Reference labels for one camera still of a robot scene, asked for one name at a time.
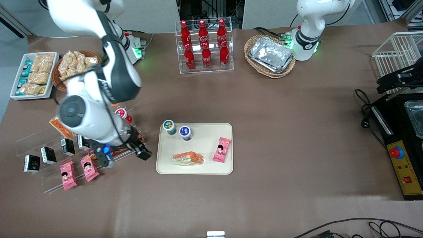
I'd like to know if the looped black cable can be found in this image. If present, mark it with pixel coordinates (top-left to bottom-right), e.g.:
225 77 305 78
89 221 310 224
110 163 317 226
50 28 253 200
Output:
368 221 423 238

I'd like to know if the red yogurt drink bottle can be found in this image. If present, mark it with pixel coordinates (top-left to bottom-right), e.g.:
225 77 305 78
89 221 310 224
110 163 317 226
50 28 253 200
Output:
114 108 134 125

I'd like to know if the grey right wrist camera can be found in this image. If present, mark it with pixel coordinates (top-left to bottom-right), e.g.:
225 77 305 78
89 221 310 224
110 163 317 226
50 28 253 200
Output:
90 140 115 169

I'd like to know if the sandwich with white bread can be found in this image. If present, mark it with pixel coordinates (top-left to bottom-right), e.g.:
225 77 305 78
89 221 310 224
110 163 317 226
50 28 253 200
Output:
172 151 205 166

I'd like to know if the small black carton box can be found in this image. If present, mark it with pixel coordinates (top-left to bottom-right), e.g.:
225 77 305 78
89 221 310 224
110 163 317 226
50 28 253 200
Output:
60 138 76 156
23 155 41 174
77 135 90 151
40 146 57 165

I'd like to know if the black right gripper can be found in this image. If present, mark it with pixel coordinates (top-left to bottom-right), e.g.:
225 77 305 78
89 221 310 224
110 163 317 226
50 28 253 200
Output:
120 128 153 161

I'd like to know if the black sealing machine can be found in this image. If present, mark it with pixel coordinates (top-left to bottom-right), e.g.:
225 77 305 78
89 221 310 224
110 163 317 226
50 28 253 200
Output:
372 93 423 201

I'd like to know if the long black cable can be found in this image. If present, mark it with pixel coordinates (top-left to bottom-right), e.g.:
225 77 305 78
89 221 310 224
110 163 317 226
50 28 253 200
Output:
292 218 423 238

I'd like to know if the cream plastic tray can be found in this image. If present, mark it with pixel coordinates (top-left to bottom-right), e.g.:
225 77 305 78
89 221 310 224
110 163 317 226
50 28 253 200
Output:
156 123 234 175

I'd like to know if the yellow control panel box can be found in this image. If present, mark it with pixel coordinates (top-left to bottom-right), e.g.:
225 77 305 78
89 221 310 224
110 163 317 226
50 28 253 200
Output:
386 140 423 196

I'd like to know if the red cola bottle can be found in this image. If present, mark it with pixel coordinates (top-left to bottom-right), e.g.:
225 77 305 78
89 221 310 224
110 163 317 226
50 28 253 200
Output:
202 43 212 69
217 19 228 45
219 41 230 67
198 20 209 46
180 20 192 47
184 44 196 71

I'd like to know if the green yogurt drink bottle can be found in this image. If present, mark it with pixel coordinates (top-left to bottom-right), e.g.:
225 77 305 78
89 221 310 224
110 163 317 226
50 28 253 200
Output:
163 120 177 135

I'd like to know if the foil tray in machine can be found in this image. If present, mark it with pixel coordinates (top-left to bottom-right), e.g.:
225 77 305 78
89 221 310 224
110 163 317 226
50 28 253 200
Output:
404 100 423 139

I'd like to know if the white wire basket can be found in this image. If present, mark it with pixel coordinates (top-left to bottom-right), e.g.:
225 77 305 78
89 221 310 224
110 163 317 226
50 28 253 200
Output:
372 31 423 96

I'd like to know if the wrapped sandwich with orange bread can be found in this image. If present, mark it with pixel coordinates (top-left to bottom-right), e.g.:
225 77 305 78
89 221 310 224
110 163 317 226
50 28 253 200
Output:
49 116 77 139

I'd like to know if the clear acrylic stepped stand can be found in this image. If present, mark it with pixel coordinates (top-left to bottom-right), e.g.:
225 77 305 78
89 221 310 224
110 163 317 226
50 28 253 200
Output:
15 101 149 194

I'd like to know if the wicker basket with foil trays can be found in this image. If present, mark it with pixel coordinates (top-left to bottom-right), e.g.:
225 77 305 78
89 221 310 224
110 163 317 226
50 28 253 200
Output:
244 34 296 78

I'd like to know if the metal frame shelf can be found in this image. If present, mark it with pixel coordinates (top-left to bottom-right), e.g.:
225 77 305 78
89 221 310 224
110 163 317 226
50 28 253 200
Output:
380 0 423 30

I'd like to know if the pink cartoon snack packet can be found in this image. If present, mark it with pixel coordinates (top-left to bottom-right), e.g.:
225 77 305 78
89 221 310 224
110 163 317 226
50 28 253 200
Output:
80 154 99 182
212 137 232 163
59 161 78 191

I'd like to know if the clear acrylic bottle rack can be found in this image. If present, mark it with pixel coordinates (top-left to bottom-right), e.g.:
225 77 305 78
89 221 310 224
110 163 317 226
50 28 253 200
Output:
175 17 234 74

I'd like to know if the tan snack bag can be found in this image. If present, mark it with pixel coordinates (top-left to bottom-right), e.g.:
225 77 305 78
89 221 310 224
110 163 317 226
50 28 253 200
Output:
28 72 50 85
23 83 42 96
31 63 50 74
35 53 55 65

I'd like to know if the black cable with plug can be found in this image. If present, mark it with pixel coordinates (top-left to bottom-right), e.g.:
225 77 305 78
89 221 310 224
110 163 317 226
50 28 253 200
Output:
355 89 387 149

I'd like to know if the blue lid yogurt cup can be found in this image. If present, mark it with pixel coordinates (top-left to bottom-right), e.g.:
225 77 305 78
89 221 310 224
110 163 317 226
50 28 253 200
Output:
179 126 193 141

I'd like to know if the white plastic snack bin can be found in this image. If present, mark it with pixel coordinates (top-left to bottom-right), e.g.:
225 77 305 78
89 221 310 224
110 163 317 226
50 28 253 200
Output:
10 52 60 100

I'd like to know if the black machine handle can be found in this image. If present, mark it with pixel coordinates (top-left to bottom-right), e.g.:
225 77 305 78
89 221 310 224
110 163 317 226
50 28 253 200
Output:
377 63 423 95

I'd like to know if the aluminium foil tray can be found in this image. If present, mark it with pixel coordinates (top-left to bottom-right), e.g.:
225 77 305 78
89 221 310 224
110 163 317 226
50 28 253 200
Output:
249 36 294 74

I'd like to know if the black arm base cable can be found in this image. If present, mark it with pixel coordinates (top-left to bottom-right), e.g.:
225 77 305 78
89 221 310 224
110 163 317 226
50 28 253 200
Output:
253 27 291 38

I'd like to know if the black equipment rack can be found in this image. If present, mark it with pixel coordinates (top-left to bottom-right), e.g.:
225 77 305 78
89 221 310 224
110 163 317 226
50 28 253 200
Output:
178 0 245 20

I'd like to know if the brown wicker snack basket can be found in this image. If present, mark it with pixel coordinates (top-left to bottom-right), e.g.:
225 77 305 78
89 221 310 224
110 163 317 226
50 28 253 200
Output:
51 50 103 93

